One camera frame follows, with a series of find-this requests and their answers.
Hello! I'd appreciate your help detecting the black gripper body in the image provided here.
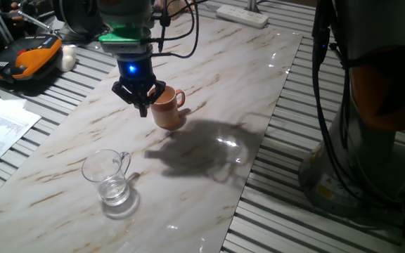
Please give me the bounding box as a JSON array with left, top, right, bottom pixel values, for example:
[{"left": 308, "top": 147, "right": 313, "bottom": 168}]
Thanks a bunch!
[{"left": 117, "top": 52, "right": 154, "bottom": 87}]

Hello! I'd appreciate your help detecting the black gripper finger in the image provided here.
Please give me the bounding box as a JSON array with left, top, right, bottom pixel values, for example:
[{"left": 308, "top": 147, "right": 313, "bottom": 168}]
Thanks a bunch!
[
  {"left": 111, "top": 80, "right": 143, "bottom": 117},
  {"left": 143, "top": 79, "right": 167, "bottom": 117}
]

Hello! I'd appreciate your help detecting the orange ceramic mug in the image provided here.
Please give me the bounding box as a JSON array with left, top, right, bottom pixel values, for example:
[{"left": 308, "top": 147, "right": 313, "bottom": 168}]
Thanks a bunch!
[{"left": 148, "top": 85, "right": 186, "bottom": 131}]

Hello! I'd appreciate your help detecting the marble pattern board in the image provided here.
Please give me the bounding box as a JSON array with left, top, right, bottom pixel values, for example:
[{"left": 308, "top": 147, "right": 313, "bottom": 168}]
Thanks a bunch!
[{"left": 0, "top": 13, "right": 304, "bottom": 253}]

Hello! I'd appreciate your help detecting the white rounded object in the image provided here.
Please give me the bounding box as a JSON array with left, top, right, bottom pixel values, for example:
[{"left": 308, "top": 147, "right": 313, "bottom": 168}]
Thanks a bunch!
[{"left": 55, "top": 44, "right": 77, "bottom": 73}]

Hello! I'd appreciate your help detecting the black round spool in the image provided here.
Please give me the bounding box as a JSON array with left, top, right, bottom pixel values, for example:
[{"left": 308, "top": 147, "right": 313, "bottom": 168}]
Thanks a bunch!
[{"left": 52, "top": 0, "right": 105, "bottom": 38}]

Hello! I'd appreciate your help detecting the clear glass mug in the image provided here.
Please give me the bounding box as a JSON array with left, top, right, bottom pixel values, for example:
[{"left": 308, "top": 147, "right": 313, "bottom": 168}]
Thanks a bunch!
[{"left": 81, "top": 148, "right": 132, "bottom": 207}]

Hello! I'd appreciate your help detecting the orange black teach pendant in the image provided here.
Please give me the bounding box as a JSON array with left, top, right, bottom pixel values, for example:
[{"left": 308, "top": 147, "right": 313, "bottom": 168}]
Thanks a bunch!
[{"left": 0, "top": 34, "right": 63, "bottom": 84}]

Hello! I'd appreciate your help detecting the white power strip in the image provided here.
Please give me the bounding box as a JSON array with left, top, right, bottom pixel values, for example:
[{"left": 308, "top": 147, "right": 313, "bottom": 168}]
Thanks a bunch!
[{"left": 215, "top": 4, "right": 269, "bottom": 30}]

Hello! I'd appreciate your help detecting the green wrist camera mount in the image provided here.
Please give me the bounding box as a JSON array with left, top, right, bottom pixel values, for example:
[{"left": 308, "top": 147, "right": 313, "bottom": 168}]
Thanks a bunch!
[{"left": 98, "top": 22, "right": 153, "bottom": 54}]

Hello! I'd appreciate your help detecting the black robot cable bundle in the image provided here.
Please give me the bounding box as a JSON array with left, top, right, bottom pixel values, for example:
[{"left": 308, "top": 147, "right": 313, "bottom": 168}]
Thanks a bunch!
[{"left": 142, "top": 0, "right": 405, "bottom": 219}]

